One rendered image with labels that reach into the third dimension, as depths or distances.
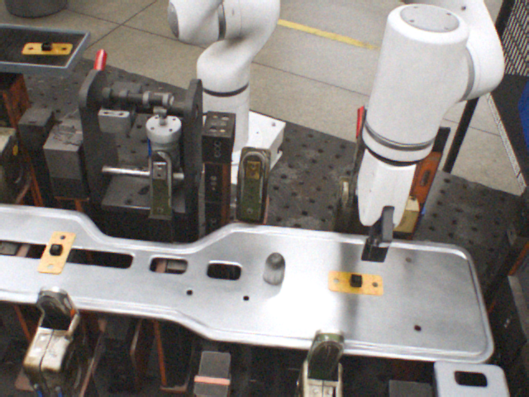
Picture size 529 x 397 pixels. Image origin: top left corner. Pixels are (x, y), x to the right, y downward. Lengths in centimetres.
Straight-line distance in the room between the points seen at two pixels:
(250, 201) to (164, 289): 22
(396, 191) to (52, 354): 47
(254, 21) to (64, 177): 49
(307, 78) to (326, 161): 173
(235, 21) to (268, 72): 210
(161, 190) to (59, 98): 92
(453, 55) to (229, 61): 72
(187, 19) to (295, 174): 56
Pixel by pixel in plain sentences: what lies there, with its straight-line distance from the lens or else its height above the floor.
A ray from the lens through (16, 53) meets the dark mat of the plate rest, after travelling 111.
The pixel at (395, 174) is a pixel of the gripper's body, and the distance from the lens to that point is 67.
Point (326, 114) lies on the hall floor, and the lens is 297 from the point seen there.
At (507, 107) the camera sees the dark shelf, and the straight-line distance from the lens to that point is 133.
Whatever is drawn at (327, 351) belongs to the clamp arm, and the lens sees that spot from 70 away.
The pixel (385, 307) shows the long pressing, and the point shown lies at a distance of 87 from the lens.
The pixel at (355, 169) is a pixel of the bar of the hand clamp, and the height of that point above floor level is 111.
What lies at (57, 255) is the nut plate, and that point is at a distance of 92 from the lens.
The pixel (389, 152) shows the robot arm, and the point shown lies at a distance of 66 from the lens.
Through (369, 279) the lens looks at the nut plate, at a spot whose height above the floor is 100.
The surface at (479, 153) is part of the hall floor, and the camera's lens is 298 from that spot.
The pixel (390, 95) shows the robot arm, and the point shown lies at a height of 136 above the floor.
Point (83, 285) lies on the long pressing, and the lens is 88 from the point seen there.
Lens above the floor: 168
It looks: 44 degrees down
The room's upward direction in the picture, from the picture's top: 5 degrees clockwise
